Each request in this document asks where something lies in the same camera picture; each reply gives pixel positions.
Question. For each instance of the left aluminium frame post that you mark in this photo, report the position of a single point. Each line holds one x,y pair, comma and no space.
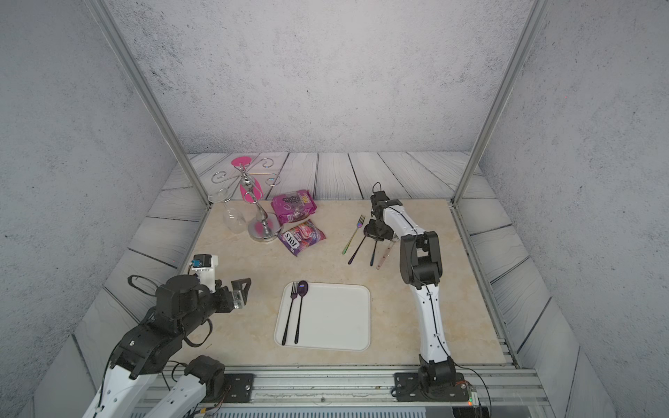
115,39

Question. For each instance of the clear wine glass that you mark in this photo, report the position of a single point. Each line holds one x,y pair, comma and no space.
233,219

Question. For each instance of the purple candy packet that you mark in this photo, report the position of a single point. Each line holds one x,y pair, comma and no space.
298,238

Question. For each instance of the silver glass holder stand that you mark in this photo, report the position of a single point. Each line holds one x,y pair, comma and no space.
265,225

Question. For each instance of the silver spoon pink handle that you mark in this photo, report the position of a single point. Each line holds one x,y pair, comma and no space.
385,255

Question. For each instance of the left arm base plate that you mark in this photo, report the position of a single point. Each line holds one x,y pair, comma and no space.
228,388

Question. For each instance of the rainbow purple spoon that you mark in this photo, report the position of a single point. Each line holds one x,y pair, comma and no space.
352,257

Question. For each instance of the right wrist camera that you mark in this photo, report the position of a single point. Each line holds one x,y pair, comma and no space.
378,198

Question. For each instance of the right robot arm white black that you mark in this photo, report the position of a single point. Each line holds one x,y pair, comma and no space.
421,267

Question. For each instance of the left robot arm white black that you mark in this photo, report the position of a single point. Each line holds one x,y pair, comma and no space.
183,304

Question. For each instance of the aluminium frame post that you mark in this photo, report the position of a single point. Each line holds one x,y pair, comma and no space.
115,39
513,69

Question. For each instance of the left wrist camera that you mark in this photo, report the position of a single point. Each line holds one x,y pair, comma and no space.
203,266

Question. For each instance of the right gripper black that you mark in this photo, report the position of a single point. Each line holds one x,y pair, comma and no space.
371,232

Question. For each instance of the right aluminium frame post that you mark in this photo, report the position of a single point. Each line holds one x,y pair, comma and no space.
513,69

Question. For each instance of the white square tray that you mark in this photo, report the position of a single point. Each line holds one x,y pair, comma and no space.
334,317

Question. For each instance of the magenta snack packet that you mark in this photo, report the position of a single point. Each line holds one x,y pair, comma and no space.
294,206

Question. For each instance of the blue fork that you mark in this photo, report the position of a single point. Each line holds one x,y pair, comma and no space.
373,255

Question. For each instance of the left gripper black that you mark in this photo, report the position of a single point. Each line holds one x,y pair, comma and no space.
227,304

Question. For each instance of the dark purple fork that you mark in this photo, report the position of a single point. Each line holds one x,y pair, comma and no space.
293,296

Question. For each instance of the rainbow green fork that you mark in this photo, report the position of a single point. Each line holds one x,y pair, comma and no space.
359,225

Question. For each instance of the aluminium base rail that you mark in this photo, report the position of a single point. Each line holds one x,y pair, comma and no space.
364,391

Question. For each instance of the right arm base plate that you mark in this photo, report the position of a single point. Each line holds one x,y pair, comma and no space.
418,387

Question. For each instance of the pink wine glass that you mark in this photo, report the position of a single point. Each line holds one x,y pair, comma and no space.
250,189

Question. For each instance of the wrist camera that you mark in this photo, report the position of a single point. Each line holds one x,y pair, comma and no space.
203,266
378,198

